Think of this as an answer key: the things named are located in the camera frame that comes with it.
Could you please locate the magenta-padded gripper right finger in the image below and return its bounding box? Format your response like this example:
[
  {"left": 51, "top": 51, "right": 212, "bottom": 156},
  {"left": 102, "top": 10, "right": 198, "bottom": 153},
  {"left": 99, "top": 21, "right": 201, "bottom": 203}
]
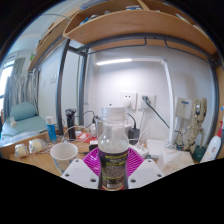
[{"left": 126, "top": 147, "right": 165, "bottom": 190}]

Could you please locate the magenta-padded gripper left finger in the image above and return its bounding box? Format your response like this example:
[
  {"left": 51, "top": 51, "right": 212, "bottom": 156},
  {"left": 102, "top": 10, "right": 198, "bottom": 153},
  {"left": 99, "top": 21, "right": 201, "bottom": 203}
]
[{"left": 60, "top": 147, "right": 101, "bottom": 190}]

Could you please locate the clear bottle with dark label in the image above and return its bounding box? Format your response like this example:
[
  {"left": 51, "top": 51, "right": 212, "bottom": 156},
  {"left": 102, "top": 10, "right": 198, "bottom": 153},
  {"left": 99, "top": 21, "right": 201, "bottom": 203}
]
[{"left": 97, "top": 105, "right": 131, "bottom": 192}]

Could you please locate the white mug with blue print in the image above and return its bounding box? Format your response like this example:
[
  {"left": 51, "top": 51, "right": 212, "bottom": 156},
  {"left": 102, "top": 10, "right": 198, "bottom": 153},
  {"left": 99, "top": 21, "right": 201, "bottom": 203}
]
[{"left": 49, "top": 142, "right": 79, "bottom": 175}]

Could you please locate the white power strip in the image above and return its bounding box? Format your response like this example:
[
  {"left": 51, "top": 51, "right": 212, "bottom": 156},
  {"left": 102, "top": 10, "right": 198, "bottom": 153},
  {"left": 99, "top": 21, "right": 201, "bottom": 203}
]
[{"left": 128, "top": 141, "right": 149, "bottom": 158}]

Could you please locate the white tissue pack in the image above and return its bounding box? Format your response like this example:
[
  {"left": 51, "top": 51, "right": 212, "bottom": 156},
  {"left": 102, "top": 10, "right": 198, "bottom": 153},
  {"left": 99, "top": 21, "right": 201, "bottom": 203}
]
[{"left": 156, "top": 148, "right": 195, "bottom": 176}]

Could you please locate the steel tumbler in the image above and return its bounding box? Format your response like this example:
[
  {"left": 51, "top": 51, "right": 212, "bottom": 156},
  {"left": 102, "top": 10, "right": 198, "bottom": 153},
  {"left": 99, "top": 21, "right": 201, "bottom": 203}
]
[{"left": 94, "top": 116, "right": 104, "bottom": 138}]

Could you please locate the blue and white tube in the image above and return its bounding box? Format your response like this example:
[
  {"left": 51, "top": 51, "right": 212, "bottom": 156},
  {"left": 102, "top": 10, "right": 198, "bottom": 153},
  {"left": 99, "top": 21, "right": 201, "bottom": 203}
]
[{"left": 45, "top": 115, "right": 58, "bottom": 144}]

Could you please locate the black electric shaver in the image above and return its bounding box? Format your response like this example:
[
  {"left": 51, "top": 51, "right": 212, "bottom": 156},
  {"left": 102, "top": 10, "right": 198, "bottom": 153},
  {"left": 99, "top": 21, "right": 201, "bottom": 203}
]
[{"left": 64, "top": 108, "right": 78, "bottom": 140}]

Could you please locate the wooden tree figurine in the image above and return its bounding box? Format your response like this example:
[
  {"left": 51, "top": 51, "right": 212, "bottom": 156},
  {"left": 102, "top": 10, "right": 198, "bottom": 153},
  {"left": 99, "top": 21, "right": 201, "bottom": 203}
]
[{"left": 179, "top": 97, "right": 208, "bottom": 155}]

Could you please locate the white pump bottle red top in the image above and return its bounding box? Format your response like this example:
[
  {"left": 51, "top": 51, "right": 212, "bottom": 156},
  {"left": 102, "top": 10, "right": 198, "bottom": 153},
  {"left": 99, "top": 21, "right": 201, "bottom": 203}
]
[{"left": 199, "top": 120, "right": 224, "bottom": 164}]

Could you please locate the teal bed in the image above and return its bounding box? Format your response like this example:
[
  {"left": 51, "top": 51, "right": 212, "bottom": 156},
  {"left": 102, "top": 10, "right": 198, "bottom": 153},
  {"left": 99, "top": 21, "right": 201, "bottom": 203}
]
[{"left": 0, "top": 101, "right": 48, "bottom": 141}]

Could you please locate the wooden wardrobe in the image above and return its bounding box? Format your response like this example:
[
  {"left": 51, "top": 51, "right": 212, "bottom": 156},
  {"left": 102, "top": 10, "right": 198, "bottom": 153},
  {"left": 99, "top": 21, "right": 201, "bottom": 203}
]
[{"left": 214, "top": 64, "right": 224, "bottom": 159}]

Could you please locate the wooden shelf unit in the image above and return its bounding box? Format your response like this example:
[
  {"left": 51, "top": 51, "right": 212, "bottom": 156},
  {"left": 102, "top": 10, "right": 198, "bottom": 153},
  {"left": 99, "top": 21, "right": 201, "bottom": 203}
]
[{"left": 28, "top": 0, "right": 219, "bottom": 73}]

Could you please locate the white wall socket black plug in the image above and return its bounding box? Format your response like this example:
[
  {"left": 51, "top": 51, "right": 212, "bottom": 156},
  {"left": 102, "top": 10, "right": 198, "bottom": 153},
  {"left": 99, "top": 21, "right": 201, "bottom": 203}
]
[{"left": 138, "top": 92, "right": 157, "bottom": 111}]

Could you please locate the white wall junction box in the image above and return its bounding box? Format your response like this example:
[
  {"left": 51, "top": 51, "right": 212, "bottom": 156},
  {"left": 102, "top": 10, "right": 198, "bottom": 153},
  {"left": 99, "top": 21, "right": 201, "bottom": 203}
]
[{"left": 175, "top": 97, "right": 194, "bottom": 120}]

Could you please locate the grey metal frame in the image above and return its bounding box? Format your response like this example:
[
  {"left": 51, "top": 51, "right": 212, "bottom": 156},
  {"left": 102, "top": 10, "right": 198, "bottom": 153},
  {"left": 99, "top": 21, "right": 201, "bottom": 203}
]
[{"left": 54, "top": 33, "right": 221, "bottom": 148}]

